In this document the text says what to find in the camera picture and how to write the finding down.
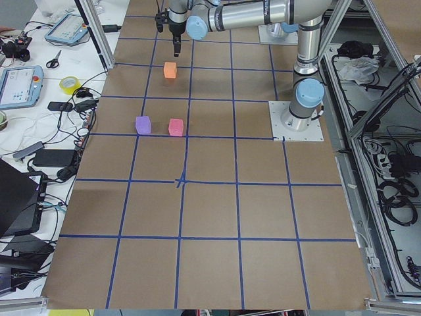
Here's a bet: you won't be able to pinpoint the black laptop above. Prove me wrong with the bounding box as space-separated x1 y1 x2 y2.
1 160 47 238

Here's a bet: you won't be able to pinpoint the orange foam cube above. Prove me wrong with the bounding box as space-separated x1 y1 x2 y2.
163 62 178 79

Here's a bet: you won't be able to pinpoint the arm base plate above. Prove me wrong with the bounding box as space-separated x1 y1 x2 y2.
258 22 299 45
268 101 324 142

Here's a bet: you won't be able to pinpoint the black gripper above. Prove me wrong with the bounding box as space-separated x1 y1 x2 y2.
169 22 185 56

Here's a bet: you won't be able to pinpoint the black power adapter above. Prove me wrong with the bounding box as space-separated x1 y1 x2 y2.
33 149 75 167

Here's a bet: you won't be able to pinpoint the yellow tape roll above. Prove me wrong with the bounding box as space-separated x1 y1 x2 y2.
59 76 82 95

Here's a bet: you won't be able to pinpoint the far teach pendant tablet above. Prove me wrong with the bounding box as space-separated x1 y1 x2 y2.
44 13 88 46

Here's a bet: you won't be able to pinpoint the black handled scissors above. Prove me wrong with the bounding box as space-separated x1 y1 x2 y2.
45 50 62 69

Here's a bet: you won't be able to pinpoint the teach pendant tablet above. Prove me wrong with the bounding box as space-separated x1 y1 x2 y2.
44 13 88 46
1 65 44 110

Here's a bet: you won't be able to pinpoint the purple foam cube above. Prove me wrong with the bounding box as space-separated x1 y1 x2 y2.
135 116 151 135

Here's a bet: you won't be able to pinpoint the red foam cube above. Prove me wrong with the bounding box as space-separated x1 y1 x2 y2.
168 118 184 137

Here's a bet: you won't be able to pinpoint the aluminium frame post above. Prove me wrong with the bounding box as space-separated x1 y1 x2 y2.
74 0 115 72

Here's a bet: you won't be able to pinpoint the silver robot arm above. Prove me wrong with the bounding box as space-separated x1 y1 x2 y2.
266 22 299 38
155 0 331 132

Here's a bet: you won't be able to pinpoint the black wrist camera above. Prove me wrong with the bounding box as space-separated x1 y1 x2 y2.
155 11 168 33

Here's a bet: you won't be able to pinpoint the near teach pendant tablet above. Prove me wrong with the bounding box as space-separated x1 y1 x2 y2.
1 65 44 110

